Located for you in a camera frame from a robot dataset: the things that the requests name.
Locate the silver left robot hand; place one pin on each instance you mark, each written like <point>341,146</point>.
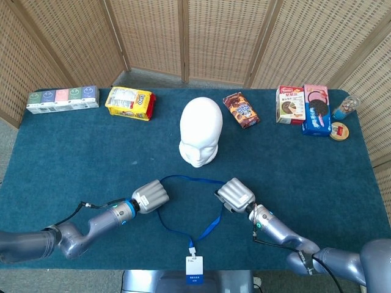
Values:
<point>151,196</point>

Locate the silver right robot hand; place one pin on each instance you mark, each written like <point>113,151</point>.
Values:
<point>236,195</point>

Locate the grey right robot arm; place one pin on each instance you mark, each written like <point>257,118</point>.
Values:
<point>281,235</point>

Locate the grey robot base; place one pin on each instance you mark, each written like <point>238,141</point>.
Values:
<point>183,282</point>

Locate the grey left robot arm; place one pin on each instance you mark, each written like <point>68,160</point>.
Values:
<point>100,221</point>

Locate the teal table cloth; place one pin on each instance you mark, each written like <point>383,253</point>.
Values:
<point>91,152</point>

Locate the white foam mannequin head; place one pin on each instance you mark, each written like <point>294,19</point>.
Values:
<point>200,128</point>

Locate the brown chocolate cookie bag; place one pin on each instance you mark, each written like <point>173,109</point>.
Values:
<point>241,110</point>

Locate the yellow Lipo biscuit pack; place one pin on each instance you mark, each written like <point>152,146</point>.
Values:
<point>128,102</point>

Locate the red green wafer box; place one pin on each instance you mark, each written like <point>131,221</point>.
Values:
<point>288,105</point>

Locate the pink blue cookie box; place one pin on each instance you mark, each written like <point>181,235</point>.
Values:
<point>317,110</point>

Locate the multicolour tissue pack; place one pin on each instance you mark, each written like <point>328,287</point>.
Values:
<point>61,99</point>

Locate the clear snack cup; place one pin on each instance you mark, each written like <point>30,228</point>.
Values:
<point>345,108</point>

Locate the woven bamboo folding screen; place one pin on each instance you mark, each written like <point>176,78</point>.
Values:
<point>214,36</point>

